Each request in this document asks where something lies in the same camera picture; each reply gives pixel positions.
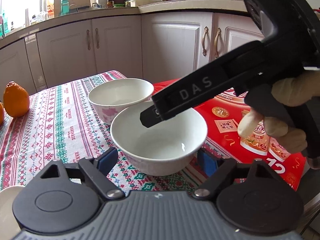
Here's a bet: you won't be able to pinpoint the green teal bottle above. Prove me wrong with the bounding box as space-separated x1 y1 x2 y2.
60 0 69 16

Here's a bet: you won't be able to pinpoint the white bowl front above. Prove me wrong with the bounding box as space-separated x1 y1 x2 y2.
110 101 208 176

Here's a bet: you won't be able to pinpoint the white stained floral plate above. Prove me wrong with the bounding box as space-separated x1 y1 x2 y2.
0 185 24 240

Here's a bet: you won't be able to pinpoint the white bowl pink flowers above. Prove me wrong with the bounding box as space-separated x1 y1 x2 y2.
88 78 154 125

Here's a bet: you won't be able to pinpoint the bumpy orange without leaf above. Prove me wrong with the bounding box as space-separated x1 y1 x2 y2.
3 81 30 118

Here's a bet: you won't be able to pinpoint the white kitchen cabinets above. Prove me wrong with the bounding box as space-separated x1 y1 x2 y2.
1 11 263 94

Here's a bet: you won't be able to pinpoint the orange with leaf stem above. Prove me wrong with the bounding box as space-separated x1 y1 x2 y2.
0 102 5 125

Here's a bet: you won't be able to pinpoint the red gift box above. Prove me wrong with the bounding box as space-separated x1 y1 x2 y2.
152 78 307 192

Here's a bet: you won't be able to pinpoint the right hand in beige glove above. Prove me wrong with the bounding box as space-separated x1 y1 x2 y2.
238 71 319 170

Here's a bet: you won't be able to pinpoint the wooden cutting board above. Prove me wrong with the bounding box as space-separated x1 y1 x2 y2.
54 0 91 17

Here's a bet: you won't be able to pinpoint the patterned red green tablecloth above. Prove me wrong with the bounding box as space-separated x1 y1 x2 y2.
0 70 241 193

